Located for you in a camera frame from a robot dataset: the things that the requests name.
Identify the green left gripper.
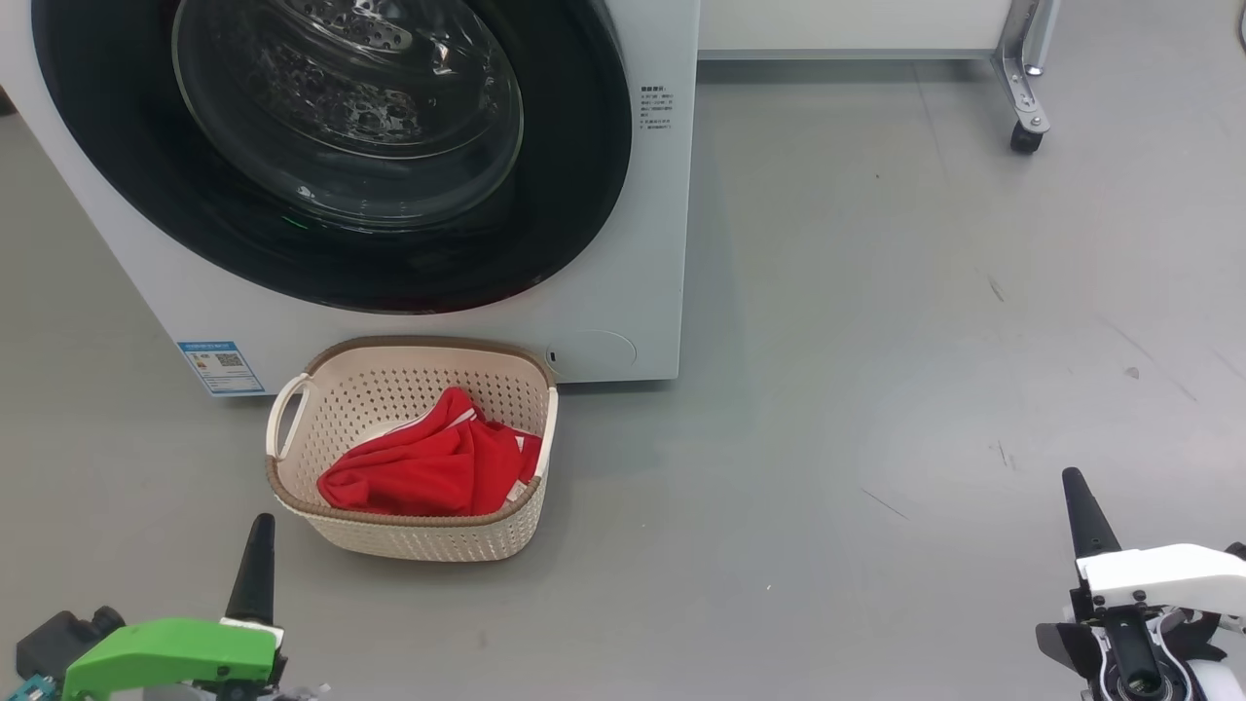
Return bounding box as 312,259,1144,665
59,512,323,701

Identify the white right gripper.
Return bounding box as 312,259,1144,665
1034,466,1246,701

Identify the red garment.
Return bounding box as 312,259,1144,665
316,386,544,518

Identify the cream perforated laundry basket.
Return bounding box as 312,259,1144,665
265,335,560,564

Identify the white oval filter access cover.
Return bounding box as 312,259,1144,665
544,328,639,373

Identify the white front-load washing machine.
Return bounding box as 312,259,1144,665
0,0,701,399

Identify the blue energy label sticker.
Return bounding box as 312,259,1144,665
176,339,267,398

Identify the metal stand leg with caster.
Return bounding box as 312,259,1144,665
990,0,1059,156

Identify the white partition panel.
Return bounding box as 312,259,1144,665
697,0,1019,62

